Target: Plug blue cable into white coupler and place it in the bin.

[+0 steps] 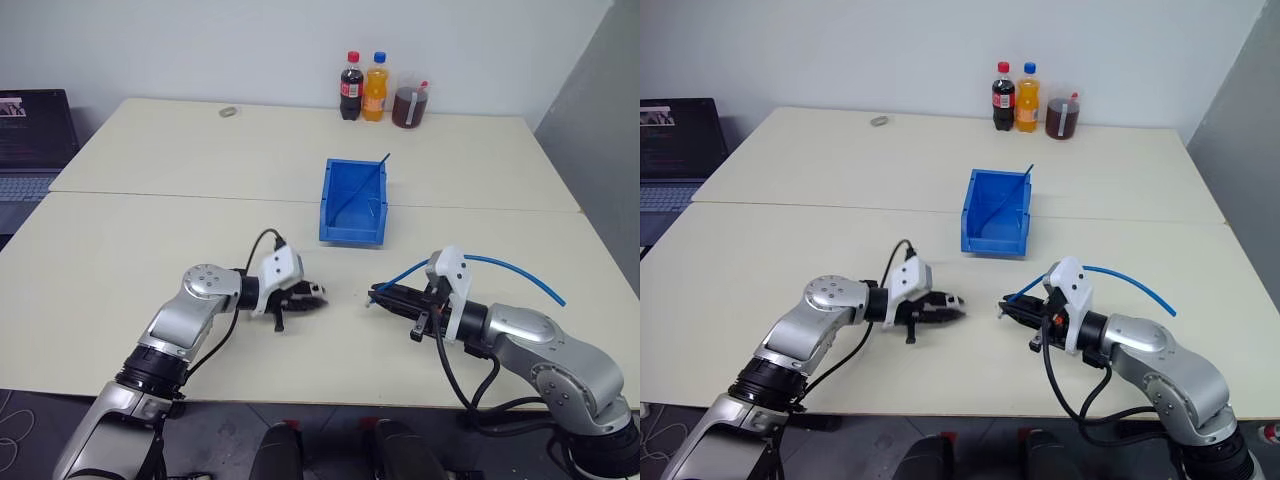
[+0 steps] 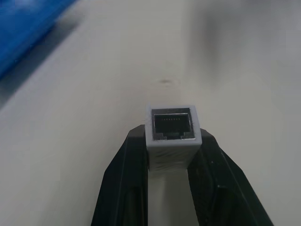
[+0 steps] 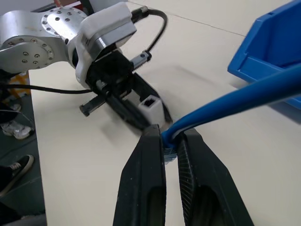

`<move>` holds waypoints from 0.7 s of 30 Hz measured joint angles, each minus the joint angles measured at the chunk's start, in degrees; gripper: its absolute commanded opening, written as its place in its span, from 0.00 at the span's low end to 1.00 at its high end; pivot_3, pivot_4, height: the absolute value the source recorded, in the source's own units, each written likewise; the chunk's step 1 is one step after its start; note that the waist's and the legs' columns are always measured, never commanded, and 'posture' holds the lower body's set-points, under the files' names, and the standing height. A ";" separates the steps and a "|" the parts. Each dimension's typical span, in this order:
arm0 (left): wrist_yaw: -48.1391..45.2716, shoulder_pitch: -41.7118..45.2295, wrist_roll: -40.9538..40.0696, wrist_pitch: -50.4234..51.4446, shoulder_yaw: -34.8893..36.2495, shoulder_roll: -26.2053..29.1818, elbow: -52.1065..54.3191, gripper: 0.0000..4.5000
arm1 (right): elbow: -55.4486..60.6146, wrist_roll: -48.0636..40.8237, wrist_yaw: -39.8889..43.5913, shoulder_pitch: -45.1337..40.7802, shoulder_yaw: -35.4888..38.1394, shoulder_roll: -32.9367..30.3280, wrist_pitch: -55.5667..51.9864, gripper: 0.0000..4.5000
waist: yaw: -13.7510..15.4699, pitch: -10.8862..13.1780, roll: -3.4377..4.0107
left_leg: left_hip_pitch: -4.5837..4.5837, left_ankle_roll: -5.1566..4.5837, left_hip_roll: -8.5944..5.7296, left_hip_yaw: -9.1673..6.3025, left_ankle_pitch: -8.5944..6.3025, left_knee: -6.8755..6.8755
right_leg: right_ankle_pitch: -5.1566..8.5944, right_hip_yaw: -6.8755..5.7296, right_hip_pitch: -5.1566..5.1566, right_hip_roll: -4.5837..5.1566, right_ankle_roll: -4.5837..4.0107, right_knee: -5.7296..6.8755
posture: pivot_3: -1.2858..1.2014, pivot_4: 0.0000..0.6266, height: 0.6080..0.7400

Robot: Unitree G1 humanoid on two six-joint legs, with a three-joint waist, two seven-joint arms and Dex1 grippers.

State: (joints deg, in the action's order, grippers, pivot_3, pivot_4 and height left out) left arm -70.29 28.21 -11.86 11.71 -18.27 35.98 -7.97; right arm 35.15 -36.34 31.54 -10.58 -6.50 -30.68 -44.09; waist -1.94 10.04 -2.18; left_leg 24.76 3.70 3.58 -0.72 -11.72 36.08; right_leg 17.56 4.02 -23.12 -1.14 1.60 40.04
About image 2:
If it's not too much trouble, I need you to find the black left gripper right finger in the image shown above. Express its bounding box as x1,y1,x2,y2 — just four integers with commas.
186,128,275,226

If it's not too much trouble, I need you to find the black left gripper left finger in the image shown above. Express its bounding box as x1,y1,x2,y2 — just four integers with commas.
90,125,151,226

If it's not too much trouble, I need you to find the white ethernet coupler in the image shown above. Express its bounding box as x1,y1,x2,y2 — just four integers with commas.
145,103,203,171

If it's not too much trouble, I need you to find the blue plastic bin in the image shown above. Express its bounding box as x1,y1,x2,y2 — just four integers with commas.
0,0,78,80

